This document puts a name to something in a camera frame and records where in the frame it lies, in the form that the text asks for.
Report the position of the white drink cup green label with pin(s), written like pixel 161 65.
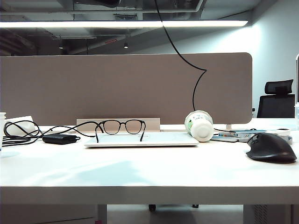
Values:
pixel 202 133

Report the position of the brown desk partition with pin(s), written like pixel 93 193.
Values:
pixel 93 88

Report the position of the narrow white desk leg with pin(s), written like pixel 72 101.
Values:
pixel 102 214

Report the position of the wide white desk leg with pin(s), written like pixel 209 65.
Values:
pixel 266 214

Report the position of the silver closed laptop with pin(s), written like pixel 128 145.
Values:
pixel 163 139

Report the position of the black-rimmed eyeglasses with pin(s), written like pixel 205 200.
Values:
pixel 112 126

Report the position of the black power adapter brick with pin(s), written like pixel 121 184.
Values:
pixel 58 139

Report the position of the black chair caster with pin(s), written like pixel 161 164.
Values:
pixel 152 208
pixel 195 206

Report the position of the blue-grey USB hub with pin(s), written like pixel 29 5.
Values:
pixel 252 130

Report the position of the long ceiling light strip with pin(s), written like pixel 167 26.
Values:
pixel 70 24

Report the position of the white plastic device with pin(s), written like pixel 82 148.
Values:
pixel 28 126

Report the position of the black mesh office chair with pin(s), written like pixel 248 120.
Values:
pixel 275 107

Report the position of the black computer mouse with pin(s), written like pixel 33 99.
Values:
pixel 271 149

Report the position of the clear plastic food container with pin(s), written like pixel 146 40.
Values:
pixel 297 116

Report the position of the white paper cup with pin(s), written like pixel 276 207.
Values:
pixel 2 130

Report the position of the white partition foot bracket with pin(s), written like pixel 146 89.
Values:
pixel 229 127

